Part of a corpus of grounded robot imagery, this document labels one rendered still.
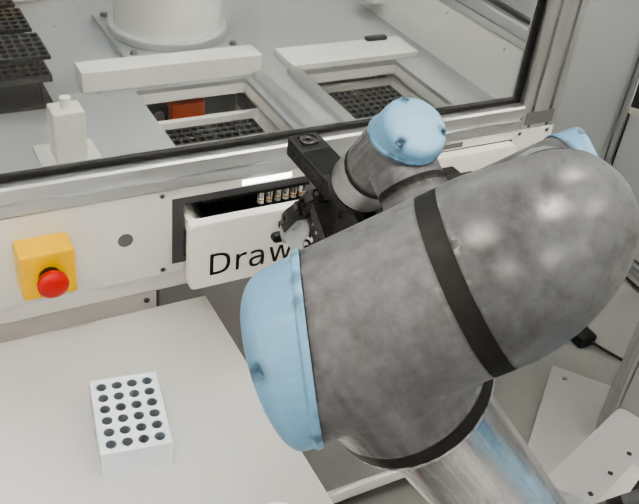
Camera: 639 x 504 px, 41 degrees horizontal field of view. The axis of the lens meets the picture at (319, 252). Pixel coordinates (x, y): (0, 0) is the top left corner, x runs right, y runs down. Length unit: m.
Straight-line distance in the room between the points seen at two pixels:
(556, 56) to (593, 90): 1.56
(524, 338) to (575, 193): 0.08
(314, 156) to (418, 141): 0.22
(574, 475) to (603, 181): 0.69
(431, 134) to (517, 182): 0.42
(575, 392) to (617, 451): 1.18
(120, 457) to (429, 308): 0.65
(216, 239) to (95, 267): 0.18
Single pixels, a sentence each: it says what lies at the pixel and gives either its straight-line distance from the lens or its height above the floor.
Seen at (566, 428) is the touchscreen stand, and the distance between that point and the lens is 2.27.
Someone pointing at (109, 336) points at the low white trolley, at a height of 0.76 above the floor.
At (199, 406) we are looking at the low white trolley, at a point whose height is 0.76.
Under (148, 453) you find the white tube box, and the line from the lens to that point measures 1.04.
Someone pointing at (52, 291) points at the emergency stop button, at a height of 0.87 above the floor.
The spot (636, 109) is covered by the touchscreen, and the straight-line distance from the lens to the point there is 1.65.
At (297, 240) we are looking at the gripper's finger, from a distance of 1.12.
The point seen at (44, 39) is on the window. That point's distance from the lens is 1.07.
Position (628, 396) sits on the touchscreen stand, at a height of 0.23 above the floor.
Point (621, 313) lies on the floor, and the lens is 2.79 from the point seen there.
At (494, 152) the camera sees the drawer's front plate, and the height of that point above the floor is 0.92.
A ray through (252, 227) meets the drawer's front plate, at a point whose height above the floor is 0.91.
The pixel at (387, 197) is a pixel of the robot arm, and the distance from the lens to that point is 0.88.
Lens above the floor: 1.58
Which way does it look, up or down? 36 degrees down
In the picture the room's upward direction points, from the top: 7 degrees clockwise
